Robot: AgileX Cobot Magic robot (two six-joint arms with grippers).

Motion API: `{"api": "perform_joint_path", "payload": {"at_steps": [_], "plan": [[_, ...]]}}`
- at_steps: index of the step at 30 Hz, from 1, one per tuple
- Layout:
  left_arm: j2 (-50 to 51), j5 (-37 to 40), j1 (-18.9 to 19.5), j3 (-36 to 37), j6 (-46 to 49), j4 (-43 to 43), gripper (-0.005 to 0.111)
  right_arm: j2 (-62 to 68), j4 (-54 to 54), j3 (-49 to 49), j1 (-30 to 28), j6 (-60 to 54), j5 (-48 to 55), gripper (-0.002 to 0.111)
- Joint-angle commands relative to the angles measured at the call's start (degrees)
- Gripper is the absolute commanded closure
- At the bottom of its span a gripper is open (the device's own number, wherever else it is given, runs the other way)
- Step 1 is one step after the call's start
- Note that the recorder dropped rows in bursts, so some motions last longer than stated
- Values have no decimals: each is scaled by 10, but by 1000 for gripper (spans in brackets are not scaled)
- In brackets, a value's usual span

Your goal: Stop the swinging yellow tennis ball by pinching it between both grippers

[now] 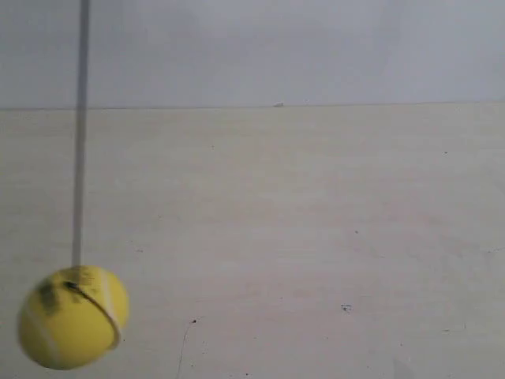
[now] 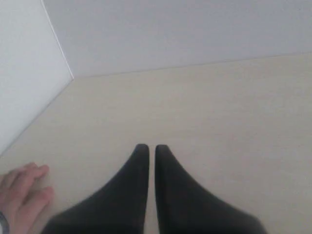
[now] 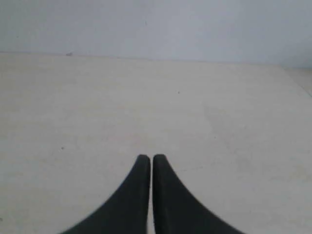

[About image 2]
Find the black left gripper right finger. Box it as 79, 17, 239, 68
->
155, 145, 267, 234

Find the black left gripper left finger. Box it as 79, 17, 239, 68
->
42, 144, 149, 234

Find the bare human hand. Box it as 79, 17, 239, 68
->
0, 163, 54, 234

